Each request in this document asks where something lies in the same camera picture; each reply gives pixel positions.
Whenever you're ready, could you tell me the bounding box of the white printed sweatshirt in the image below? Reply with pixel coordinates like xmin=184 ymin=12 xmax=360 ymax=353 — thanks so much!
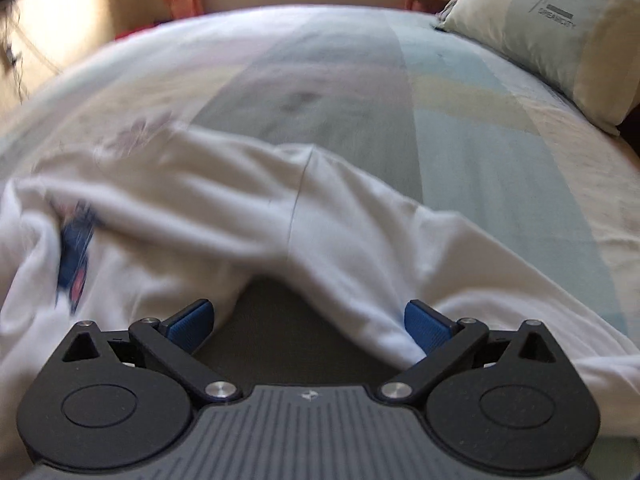
xmin=0 ymin=125 xmax=640 ymax=461

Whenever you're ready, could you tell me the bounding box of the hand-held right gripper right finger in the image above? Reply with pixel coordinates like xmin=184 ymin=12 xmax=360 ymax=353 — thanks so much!
xmin=377 ymin=300 xmax=558 ymax=406

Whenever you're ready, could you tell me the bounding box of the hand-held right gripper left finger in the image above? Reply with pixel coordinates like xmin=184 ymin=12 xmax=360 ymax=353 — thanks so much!
xmin=60 ymin=299 xmax=243 ymax=408

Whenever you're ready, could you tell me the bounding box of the pale green striped pillow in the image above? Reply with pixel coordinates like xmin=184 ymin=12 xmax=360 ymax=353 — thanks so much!
xmin=437 ymin=0 xmax=640 ymax=136

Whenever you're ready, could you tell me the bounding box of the grey-blue cloth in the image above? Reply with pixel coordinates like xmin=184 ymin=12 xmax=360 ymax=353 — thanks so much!
xmin=434 ymin=0 xmax=458 ymax=31

